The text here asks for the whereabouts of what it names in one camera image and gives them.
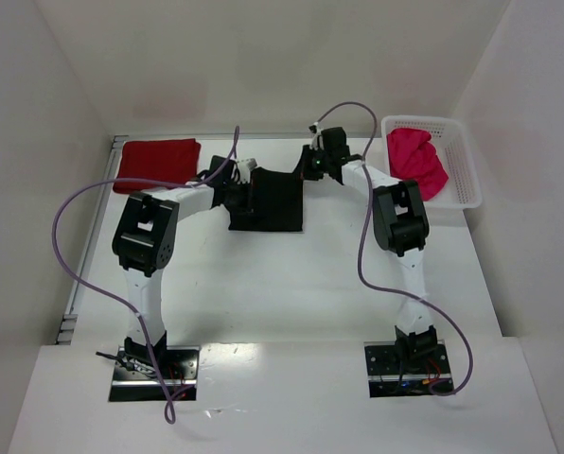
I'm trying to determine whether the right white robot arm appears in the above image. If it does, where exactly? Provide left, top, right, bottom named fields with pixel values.
left=298, top=123, right=437, bottom=373

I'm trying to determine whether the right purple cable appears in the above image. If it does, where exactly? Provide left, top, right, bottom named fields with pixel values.
left=308, top=100, right=476, bottom=396

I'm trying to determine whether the purple cable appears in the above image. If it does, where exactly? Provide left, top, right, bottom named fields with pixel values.
left=308, top=100, right=476, bottom=396
left=50, top=124, right=241, bottom=425

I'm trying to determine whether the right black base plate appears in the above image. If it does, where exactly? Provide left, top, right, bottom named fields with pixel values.
left=364, top=342, right=454, bottom=398

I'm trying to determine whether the black t-shirt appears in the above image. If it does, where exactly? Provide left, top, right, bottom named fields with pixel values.
left=228, top=167, right=304, bottom=233

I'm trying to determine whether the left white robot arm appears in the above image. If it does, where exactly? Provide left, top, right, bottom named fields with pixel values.
left=113, top=156, right=257, bottom=371

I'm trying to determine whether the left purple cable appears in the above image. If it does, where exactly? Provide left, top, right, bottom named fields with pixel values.
left=50, top=124, right=241, bottom=425

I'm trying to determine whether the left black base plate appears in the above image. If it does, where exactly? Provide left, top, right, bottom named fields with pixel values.
left=108, top=346, right=200, bottom=403

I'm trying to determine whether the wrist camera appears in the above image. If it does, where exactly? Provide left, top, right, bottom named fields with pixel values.
left=236, top=158, right=257, bottom=183
left=308, top=121, right=324, bottom=150

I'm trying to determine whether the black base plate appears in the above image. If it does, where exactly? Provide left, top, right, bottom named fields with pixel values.
left=108, top=346, right=200, bottom=403
left=364, top=342, right=454, bottom=398

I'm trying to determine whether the folded red t-shirt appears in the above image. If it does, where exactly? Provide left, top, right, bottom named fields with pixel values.
left=116, top=138, right=202, bottom=183

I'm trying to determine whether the white plastic basket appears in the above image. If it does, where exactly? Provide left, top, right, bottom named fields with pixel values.
left=380, top=115, right=483, bottom=210

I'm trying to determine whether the pink t-shirt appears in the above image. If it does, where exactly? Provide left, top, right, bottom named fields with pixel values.
left=386, top=128, right=449, bottom=201

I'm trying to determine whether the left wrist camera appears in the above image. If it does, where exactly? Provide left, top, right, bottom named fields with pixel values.
left=236, top=158, right=257, bottom=183

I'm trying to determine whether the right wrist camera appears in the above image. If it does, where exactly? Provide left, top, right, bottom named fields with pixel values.
left=308, top=121, right=324, bottom=150

